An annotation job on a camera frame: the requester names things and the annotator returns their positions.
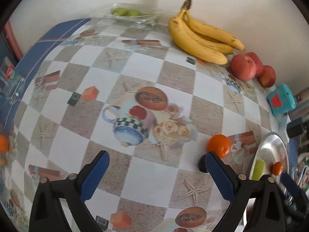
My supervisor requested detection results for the dark plum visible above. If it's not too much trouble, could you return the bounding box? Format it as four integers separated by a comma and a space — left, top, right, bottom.
198, 154, 208, 173

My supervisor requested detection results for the clear plastic fruit tray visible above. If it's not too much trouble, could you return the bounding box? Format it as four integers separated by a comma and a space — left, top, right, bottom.
103, 3, 163, 28

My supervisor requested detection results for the dark red middle apple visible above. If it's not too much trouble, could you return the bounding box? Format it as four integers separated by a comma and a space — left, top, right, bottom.
246, 52, 264, 77

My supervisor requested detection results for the large steel plate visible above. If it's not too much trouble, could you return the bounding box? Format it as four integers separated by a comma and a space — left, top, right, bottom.
243, 132, 289, 231

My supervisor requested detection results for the small orange on floor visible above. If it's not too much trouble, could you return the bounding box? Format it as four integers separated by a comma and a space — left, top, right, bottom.
0, 134, 9, 154

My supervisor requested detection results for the clear glass mug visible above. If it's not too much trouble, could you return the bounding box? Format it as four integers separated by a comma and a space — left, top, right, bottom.
1, 56, 26, 104

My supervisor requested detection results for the orange tangerine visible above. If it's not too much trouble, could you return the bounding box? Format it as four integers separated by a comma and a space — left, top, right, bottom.
271, 161, 283, 176
206, 134, 232, 159

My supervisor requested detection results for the green pear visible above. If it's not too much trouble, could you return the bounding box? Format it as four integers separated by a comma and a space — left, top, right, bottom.
251, 159, 266, 181

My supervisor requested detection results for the teal house-shaped box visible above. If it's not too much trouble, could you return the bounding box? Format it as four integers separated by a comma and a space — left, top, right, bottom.
267, 83, 296, 116

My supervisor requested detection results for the black power adapter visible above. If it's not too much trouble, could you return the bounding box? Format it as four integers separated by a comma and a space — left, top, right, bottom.
286, 117, 308, 138

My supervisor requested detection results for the pale red apple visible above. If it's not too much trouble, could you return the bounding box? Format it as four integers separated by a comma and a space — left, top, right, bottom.
230, 54, 257, 81

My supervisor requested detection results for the smartphone on stand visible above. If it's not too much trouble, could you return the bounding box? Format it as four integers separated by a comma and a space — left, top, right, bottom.
294, 165, 308, 189

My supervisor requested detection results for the patterned plastic tablecloth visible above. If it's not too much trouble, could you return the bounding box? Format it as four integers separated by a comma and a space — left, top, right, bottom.
1, 18, 280, 231

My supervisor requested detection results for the steel thermos jug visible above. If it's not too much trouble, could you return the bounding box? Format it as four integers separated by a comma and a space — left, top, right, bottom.
293, 87, 309, 119

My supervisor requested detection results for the yellow banana bunch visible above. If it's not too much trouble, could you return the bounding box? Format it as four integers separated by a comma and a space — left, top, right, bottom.
168, 0, 245, 65

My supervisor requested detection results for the red right apple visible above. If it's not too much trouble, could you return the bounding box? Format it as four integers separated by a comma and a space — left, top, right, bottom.
257, 66, 277, 88

